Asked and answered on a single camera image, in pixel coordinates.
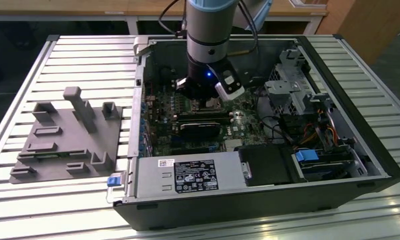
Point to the grey metal drive cage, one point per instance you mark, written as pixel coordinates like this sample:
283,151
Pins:
287,100

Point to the grey parts rack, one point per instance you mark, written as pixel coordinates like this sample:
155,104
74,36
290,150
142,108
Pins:
74,140

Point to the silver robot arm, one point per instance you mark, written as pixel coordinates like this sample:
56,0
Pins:
207,37

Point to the green RAM stick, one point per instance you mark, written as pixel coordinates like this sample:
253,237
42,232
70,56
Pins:
54,155
203,120

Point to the grey power supply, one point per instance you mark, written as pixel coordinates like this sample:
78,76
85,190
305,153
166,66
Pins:
154,180

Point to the CPU socket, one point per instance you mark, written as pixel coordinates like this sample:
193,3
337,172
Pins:
189,105

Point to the metal locking lever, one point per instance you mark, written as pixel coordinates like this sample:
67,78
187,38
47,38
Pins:
217,110

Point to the wooden cabinet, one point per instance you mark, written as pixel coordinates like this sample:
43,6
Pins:
370,25

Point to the green motherboard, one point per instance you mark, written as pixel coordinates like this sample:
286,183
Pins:
247,117

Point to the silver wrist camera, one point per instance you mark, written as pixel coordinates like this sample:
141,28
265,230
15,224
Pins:
231,86
181,83

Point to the wooden desk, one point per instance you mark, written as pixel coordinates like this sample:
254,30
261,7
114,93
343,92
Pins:
87,7

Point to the black RAM slot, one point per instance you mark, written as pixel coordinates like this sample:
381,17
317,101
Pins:
203,113
203,116

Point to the silver finned heat sink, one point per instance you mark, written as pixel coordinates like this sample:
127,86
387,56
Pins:
234,145

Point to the blue case latch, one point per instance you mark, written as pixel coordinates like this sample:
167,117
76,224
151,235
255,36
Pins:
114,181

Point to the black PC case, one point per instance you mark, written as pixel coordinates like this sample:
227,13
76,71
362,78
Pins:
221,212

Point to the black graphics card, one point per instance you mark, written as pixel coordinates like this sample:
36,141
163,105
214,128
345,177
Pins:
201,130

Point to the hard disk in blue carrier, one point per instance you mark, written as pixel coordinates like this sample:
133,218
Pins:
307,156

